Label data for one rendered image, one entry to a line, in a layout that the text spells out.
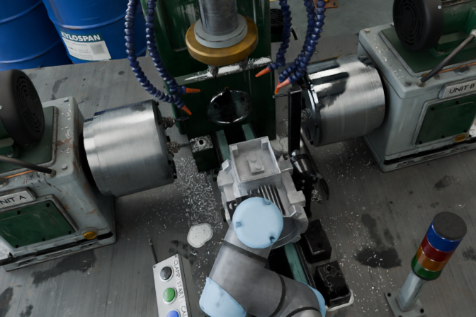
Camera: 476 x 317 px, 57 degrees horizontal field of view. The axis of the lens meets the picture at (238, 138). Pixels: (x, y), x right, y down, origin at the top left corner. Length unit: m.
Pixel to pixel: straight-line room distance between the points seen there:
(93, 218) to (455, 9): 1.10
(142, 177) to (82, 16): 1.60
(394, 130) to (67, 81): 1.33
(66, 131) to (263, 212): 0.71
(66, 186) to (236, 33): 0.57
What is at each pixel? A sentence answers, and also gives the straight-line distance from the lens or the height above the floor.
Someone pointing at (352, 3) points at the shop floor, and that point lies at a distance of 3.67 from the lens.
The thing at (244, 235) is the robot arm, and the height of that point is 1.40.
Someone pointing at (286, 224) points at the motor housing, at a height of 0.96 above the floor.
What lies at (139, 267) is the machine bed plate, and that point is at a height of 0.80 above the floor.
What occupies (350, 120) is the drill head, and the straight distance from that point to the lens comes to 1.23.
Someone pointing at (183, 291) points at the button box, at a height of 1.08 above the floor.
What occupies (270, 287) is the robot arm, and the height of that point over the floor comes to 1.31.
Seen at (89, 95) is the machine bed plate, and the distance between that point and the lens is 1.88.
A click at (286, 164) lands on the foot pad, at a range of 1.12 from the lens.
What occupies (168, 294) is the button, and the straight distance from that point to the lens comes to 0.99.
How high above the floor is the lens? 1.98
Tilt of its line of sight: 49 degrees down
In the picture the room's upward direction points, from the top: 8 degrees counter-clockwise
